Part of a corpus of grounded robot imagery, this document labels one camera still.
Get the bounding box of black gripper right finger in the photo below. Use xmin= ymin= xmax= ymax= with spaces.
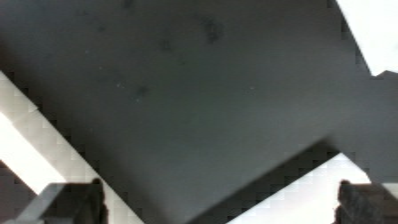
xmin=333 ymin=180 xmax=398 ymax=224

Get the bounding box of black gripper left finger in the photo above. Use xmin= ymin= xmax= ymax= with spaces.
xmin=15 ymin=179 xmax=108 ymax=224

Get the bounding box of white drawer box front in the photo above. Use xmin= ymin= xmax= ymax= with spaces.
xmin=225 ymin=153 xmax=398 ymax=224

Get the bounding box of white drawer cabinet housing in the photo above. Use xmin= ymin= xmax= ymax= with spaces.
xmin=335 ymin=0 xmax=398 ymax=76

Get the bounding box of white obstacle fence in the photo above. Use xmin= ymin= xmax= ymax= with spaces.
xmin=0 ymin=72 xmax=143 ymax=224

